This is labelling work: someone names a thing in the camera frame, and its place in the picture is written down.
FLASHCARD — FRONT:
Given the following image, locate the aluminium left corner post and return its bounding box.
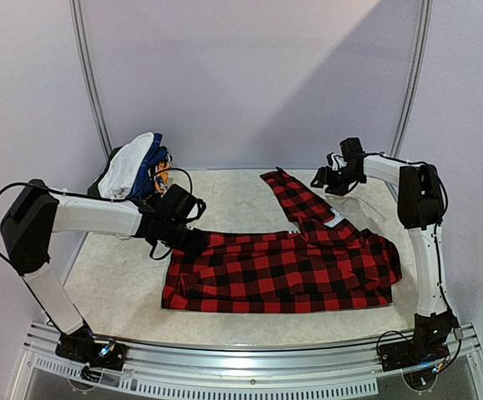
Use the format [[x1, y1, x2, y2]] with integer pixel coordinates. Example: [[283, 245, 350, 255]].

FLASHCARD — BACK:
[[69, 0, 113, 158]]

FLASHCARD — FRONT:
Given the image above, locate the white folded garment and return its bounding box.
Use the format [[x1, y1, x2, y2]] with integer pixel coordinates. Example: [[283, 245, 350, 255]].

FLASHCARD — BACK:
[[98, 132, 154, 199]]

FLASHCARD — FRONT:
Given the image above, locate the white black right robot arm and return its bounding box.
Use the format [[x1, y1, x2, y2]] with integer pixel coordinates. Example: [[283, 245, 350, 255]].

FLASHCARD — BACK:
[[311, 151, 455, 334]]

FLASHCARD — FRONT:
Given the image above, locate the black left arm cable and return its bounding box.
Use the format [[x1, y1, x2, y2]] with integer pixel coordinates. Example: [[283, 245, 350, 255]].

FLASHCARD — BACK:
[[0, 166, 207, 276]]

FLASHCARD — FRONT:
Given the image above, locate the aluminium front rail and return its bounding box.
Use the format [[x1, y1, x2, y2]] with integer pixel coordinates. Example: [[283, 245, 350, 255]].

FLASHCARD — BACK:
[[10, 322, 483, 399]]

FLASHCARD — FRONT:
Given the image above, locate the dark green garment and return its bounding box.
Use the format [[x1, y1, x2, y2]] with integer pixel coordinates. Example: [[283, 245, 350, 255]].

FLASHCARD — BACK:
[[87, 147, 121, 198]]

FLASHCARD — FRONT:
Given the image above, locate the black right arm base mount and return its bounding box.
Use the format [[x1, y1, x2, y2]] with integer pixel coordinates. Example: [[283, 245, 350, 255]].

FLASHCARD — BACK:
[[375, 311, 463, 393]]

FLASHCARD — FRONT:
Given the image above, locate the blue patterned garment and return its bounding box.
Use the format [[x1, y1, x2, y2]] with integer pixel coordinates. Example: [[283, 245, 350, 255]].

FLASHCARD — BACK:
[[128, 132, 172, 200]]

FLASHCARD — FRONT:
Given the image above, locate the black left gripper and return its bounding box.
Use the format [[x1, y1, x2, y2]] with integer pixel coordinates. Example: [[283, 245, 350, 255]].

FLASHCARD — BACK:
[[162, 220, 208, 258]]

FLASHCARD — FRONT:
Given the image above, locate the red black plaid shirt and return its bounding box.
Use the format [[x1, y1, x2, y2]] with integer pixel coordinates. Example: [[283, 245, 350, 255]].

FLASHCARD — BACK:
[[161, 168, 402, 314]]

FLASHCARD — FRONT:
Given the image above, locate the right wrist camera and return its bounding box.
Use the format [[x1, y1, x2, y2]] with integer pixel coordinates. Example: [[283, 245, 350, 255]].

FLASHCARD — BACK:
[[327, 137, 364, 171]]

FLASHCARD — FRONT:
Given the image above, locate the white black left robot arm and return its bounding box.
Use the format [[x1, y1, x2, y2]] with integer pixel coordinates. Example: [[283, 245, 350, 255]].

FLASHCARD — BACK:
[[0, 179, 206, 362]]

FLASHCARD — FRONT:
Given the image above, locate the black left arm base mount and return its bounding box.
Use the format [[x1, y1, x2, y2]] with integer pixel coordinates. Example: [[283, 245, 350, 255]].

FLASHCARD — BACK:
[[55, 323, 128, 383]]

